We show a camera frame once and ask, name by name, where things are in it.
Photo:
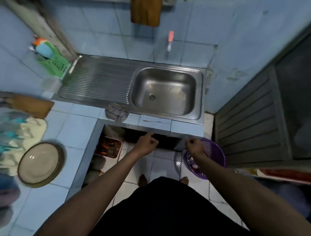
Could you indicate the person's right hand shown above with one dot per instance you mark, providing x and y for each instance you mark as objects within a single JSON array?
[{"x": 196, "y": 149}]

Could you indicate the person's left hand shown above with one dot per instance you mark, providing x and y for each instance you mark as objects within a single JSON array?
[{"x": 145, "y": 146}]

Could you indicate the checked dishcloth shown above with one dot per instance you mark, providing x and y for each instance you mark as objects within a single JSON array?
[{"x": 117, "y": 112}]

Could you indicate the small wooden cutting board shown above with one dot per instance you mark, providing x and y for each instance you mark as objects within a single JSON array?
[{"x": 145, "y": 12}]

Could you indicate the person's right forearm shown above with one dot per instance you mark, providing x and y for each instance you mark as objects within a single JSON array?
[{"x": 255, "y": 199}]

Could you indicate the person's left forearm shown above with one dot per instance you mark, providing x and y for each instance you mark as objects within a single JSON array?
[{"x": 90, "y": 199}]

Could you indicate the person's right foot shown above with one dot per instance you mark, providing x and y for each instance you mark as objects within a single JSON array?
[{"x": 184, "y": 180}]

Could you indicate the person's foot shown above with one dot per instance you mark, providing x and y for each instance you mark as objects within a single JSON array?
[
  {"x": 142, "y": 180},
  {"x": 184, "y": 180}
]

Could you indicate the person's left foot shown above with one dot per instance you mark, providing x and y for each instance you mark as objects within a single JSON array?
[{"x": 142, "y": 180}]

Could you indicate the person's black clothing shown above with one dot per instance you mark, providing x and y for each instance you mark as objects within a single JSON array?
[{"x": 170, "y": 209}]

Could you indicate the purple plastic basket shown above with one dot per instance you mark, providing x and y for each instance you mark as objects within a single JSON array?
[{"x": 216, "y": 153}]

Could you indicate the grey slatted wooden door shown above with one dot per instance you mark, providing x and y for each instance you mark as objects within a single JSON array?
[{"x": 247, "y": 126}]

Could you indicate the stainless steel sink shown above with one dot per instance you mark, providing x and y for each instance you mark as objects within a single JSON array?
[{"x": 97, "y": 80}]

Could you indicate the red orange floor mat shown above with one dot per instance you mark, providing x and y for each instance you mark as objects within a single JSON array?
[{"x": 286, "y": 175}]

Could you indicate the round brown-rimmed plate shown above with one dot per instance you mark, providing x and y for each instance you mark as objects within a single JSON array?
[{"x": 40, "y": 164}]

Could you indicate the clear plastic container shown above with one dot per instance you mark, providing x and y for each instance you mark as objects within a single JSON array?
[{"x": 51, "y": 84}]

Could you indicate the cream cup rack teal knobs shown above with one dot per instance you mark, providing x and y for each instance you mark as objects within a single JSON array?
[{"x": 31, "y": 131}]

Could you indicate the green plastic basket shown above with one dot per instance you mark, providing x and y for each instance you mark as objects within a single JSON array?
[{"x": 57, "y": 65}]

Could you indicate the wooden knife block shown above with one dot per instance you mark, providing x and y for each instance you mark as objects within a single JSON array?
[{"x": 31, "y": 105}]

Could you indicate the light blue plastic scoop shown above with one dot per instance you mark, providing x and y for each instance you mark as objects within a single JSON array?
[{"x": 44, "y": 51}]

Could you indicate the clear cup with cutlery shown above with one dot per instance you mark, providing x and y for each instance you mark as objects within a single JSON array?
[{"x": 8, "y": 198}]

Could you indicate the orange plastic utensil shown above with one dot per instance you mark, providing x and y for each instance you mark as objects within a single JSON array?
[{"x": 39, "y": 41}]

